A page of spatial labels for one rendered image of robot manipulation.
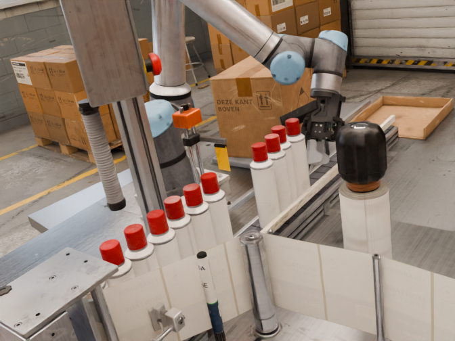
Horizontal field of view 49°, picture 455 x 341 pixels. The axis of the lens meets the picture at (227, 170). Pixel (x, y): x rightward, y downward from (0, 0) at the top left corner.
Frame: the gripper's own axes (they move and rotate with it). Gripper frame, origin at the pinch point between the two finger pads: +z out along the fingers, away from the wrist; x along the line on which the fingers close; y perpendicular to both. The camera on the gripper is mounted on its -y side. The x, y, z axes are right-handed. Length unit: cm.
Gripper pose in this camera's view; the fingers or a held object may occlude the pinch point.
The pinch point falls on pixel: (305, 170)
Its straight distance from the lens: 129.9
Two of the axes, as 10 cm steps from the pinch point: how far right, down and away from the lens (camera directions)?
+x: 6.1, 0.9, 7.9
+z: -1.6, 9.9, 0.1
